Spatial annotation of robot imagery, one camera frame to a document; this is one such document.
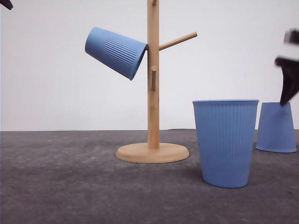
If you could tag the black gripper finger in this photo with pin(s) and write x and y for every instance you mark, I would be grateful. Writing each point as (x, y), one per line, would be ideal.
(7, 4)
(290, 69)
(292, 36)

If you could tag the blue ribbed cup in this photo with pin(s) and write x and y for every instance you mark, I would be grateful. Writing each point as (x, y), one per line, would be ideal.
(120, 53)
(276, 128)
(226, 133)

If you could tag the wooden mug tree stand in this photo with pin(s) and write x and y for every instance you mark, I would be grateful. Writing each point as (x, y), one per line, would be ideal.
(155, 152)

